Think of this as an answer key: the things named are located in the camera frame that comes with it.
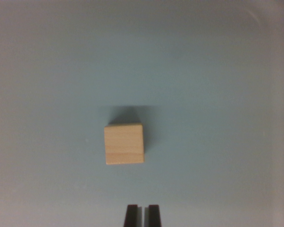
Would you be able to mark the light wooden cube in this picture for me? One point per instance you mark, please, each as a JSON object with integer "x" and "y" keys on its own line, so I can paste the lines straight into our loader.
{"x": 124, "y": 144}

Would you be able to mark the pale blue plastic tray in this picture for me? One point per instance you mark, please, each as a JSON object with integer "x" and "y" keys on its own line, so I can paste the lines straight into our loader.
{"x": 61, "y": 71}

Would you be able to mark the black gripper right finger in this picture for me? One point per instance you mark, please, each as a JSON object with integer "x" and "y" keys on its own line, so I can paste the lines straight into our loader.
{"x": 153, "y": 216}

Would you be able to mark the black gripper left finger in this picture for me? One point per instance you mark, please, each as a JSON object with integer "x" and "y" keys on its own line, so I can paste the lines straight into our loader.
{"x": 132, "y": 216}

